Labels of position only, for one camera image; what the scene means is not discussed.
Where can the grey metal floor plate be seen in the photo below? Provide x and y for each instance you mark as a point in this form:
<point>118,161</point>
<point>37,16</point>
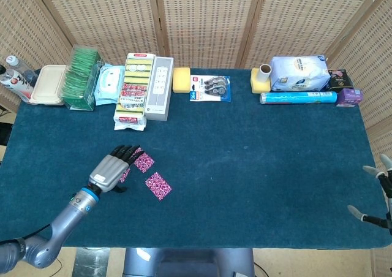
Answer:
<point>92,263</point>

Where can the blue carpet table mat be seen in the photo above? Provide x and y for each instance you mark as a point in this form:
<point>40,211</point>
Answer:
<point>214,166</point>

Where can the clear bottle white cap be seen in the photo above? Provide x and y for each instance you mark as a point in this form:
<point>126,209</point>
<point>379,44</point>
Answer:
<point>21,68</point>

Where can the small purple box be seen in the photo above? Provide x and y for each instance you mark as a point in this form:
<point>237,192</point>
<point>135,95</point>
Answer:
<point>349,97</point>

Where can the yellow scouring sponge multipack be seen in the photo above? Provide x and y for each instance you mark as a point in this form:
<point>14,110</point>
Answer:
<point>133,90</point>

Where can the white roll cardboard core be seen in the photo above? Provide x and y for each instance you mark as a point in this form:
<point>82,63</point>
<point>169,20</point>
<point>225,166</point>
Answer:
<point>265,74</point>

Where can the bottles at left edge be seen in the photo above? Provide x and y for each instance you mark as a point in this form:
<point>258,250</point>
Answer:
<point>15,85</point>

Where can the beige lidded food container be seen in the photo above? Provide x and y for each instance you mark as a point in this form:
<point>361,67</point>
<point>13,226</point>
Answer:
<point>47,85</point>

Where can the clear box green tea bags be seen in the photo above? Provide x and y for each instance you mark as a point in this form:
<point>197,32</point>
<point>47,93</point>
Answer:
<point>79,81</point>

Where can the yellow sponge block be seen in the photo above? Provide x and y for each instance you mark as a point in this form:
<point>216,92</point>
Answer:
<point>257,86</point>
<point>181,80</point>

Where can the white power strip box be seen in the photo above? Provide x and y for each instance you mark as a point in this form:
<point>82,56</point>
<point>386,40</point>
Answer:
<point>159,87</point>

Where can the correction tape blister pack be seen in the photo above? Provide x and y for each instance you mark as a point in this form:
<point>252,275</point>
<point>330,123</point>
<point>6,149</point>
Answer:
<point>211,88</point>

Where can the light blue wet wipes pack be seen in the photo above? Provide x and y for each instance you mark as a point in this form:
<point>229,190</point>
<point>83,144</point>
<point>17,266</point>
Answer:
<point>108,84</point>

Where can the black background equipment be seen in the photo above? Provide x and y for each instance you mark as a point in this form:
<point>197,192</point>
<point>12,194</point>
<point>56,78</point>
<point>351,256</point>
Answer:
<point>3,133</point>

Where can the blue plastic wrap roll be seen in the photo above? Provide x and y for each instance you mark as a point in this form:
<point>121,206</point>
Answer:
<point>298,97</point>

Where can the grey robot torso base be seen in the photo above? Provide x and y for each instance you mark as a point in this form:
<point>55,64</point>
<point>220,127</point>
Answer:
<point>190,263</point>

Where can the black box pink print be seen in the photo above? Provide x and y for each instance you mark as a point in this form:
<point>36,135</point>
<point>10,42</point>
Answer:
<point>340,81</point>

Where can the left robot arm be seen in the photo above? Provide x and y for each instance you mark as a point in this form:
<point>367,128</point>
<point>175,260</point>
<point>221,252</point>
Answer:
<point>67,218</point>

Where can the white blue tissue pack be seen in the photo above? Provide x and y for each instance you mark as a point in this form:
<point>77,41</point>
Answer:
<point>298,73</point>

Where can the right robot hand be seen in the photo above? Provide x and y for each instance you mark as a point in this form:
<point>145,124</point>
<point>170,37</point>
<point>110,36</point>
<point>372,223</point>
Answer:
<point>375,220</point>

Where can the wicker folding screen panel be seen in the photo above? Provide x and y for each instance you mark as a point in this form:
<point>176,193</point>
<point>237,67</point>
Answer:
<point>101,16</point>
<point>208,22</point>
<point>367,59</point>
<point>24,28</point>
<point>306,16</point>

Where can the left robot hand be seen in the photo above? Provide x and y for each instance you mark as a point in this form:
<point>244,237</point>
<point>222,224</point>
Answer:
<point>108,173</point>

